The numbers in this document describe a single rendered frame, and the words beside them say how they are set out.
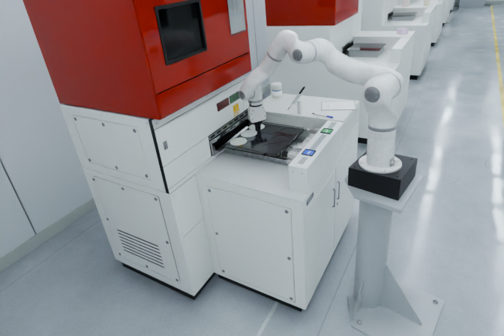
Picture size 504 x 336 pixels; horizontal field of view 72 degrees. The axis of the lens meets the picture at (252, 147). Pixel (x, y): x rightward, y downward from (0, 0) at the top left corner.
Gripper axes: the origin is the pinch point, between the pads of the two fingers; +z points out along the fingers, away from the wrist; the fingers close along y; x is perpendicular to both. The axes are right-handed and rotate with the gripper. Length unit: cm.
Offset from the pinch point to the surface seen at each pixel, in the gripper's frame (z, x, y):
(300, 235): 30, -64, -10
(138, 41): -64, -28, -60
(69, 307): 92, 12, -134
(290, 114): -4.4, -2.6, 21.5
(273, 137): 2.1, -13.3, 3.5
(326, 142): -4.0, -44.9, 18.2
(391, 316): 91, -86, 33
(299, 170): -2, -59, -6
